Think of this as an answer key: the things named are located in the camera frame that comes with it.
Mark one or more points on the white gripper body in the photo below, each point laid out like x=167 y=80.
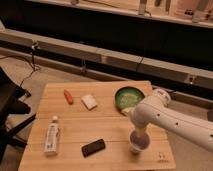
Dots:
x=140 y=131

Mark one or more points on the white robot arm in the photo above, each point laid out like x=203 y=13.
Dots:
x=154 y=109

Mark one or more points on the green ceramic bowl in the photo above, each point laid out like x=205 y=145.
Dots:
x=128 y=96

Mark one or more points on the black smartphone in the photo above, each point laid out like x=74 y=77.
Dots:
x=93 y=147

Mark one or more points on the white sponge block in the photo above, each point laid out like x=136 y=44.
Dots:
x=89 y=101

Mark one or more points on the wooden table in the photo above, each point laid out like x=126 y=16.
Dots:
x=79 y=126

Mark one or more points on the orange carrot toy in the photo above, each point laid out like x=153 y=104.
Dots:
x=68 y=97

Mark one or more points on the white tube with cap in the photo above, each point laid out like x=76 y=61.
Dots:
x=52 y=137

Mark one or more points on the black chair base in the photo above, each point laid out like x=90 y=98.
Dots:
x=10 y=93

